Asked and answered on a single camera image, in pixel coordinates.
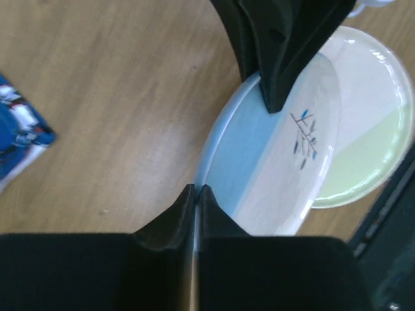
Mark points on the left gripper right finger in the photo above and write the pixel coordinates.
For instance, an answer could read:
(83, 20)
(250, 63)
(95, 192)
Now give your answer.
(238, 271)

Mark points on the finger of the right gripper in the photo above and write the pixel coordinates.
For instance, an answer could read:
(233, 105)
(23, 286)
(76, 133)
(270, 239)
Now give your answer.
(240, 34)
(288, 34)

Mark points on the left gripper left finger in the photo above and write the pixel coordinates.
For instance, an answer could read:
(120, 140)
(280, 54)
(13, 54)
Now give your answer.
(146, 270)

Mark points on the blue and cream plate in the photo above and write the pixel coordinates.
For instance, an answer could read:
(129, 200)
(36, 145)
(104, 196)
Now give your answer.
(264, 169)

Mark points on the green and cream plate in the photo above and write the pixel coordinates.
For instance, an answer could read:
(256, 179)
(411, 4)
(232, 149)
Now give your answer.
(376, 117)

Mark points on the blue patterned cloth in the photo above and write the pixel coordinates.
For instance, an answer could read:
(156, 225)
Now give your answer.
(25, 134)

